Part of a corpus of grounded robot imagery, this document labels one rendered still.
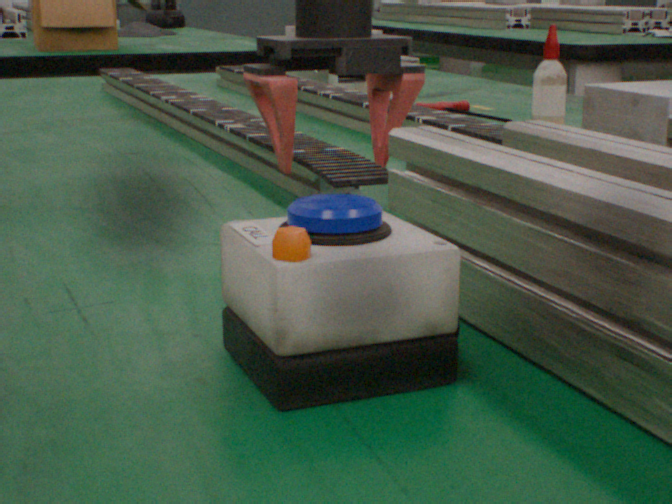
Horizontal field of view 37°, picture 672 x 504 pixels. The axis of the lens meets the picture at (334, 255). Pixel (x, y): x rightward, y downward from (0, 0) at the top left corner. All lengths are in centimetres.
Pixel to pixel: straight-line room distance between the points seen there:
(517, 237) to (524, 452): 12
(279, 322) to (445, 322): 7
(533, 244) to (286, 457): 15
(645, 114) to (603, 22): 310
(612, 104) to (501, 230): 26
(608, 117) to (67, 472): 47
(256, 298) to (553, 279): 12
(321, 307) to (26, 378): 14
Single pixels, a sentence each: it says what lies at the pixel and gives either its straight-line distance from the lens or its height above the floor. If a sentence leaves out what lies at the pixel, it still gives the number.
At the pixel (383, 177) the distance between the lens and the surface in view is 72.
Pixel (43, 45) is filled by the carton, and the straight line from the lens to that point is 272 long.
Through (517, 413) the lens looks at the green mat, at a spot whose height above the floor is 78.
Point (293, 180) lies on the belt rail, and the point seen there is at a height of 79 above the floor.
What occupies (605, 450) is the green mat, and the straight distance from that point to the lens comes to 38.
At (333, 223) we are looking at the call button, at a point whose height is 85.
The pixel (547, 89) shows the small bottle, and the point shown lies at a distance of 120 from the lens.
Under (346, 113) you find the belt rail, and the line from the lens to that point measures 122.
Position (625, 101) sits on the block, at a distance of 70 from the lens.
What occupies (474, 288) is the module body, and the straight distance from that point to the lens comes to 49.
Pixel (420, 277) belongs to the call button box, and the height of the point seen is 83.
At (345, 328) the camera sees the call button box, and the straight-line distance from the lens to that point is 40.
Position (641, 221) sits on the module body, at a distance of 38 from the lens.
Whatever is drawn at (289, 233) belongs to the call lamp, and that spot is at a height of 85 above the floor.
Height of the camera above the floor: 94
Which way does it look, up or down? 15 degrees down
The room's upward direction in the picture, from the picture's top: straight up
